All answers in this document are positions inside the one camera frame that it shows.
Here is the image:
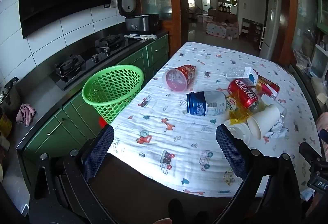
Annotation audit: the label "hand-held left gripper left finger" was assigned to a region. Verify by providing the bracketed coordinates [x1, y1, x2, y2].
[29, 125, 116, 224]

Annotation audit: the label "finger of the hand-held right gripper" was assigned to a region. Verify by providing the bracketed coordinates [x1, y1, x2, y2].
[299, 141, 323, 164]

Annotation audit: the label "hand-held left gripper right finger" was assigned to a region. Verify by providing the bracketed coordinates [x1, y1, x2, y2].
[213, 124, 303, 224]

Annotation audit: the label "white paper cup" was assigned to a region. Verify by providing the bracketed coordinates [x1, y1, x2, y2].
[223, 122, 251, 146]
[247, 104, 281, 140]

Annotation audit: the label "white paper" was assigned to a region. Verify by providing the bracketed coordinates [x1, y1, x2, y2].
[264, 116, 289, 139]

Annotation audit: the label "yellow plastic wrapper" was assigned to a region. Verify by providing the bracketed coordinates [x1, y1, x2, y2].
[227, 86, 268, 126]

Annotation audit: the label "blue drink can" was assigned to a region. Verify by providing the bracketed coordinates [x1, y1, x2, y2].
[186, 91, 228, 117]

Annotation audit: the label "red cola can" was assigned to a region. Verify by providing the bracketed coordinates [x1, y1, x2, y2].
[228, 78, 260, 112]

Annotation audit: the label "red snack packet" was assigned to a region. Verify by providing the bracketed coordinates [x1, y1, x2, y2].
[256, 75, 280, 100]

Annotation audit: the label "white and blue carton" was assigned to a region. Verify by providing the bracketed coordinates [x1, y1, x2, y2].
[225, 66, 259, 85]

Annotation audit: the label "green plastic basket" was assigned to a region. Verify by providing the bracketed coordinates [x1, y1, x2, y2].
[82, 65, 145, 124]

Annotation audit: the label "red instant noodle cup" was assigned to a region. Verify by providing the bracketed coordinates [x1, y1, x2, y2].
[163, 65, 196, 92]

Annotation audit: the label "green kitchen cabinets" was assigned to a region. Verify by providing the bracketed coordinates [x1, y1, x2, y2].
[17, 34, 170, 163]

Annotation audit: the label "printed white tablecloth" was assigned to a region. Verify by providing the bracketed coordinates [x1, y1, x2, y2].
[108, 42, 323, 197]

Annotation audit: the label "pink cloth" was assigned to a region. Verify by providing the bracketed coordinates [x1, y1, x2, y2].
[16, 103, 36, 126]

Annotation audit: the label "black gas stove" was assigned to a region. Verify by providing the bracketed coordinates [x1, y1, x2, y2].
[49, 33, 140, 91]

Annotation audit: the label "metal pot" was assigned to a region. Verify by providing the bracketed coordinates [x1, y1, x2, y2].
[0, 77, 21, 112]

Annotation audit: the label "dotted playpen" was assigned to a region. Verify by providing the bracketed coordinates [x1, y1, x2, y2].
[206, 22, 239, 39]

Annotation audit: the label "low wooden shelf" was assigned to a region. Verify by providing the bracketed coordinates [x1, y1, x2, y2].
[241, 18, 263, 49]

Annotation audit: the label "white cloth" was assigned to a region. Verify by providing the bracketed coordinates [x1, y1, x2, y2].
[124, 33, 157, 40]

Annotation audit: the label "glass-front side cabinet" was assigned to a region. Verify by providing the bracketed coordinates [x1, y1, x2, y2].
[278, 0, 328, 101]

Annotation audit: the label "white refrigerator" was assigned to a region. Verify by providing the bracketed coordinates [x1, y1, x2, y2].
[259, 0, 282, 60]

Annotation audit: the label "black rice cooker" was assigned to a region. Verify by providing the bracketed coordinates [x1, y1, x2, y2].
[117, 0, 160, 34]

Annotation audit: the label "display cabinet with bottles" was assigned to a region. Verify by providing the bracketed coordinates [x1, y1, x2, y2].
[218, 0, 239, 22]

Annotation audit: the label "wooden glass-door cabinet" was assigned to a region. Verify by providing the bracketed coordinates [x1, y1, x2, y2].
[124, 0, 189, 59]

